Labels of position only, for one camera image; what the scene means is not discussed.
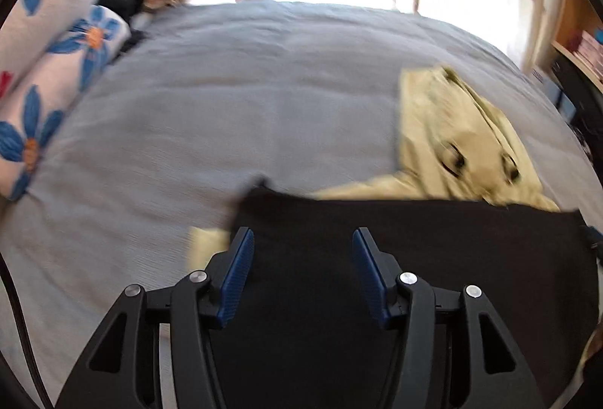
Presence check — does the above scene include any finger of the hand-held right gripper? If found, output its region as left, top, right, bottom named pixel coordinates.
left=585, top=224, right=603, bottom=259

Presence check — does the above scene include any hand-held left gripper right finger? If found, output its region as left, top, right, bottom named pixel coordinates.
left=352, top=227, right=547, bottom=409

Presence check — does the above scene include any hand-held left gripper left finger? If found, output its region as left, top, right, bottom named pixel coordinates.
left=55, top=226, right=255, bottom=409

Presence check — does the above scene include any cream and black jacket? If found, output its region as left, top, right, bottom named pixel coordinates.
left=186, top=65, right=597, bottom=409

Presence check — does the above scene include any grey bed blanket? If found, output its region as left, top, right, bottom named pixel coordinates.
left=0, top=0, right=599, bottom=409

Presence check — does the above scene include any wooden shelf unit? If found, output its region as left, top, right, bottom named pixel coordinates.
left=532, top=0, right=603, bottom=184

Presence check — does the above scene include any rolled blue floral quilt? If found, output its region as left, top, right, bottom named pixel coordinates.
left=0, top=0, right=130, bottom=202

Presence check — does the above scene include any black cable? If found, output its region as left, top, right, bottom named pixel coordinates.
left=0, top=258, right=52, bottom=409

